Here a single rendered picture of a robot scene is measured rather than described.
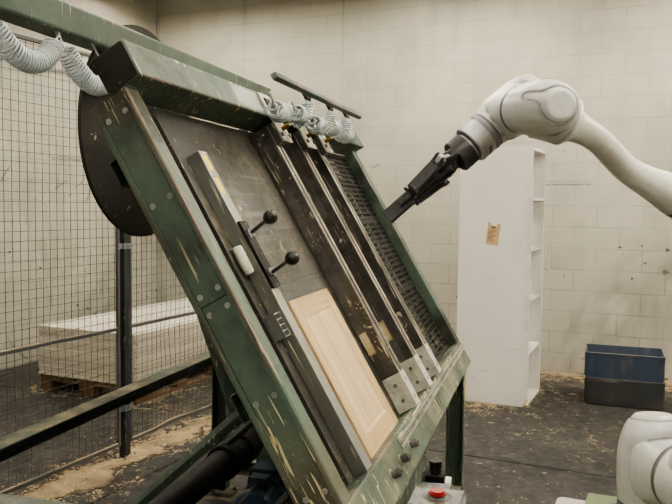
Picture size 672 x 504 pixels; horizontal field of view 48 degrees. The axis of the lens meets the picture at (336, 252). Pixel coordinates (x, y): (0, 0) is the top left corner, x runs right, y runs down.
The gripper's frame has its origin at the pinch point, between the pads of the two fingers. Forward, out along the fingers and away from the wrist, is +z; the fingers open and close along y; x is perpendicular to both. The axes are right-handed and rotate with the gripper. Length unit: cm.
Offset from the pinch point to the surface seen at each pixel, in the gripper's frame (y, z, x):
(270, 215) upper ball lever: 19.6, 20.9, 29.6
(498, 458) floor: 349, 2, -31
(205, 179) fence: 21, 27, 51
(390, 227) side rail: 199, -28, 76
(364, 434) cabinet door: 62, 41, -19
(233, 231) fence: 26, 31, 37
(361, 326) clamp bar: 93, 20, 14
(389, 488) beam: 55, 44, -36
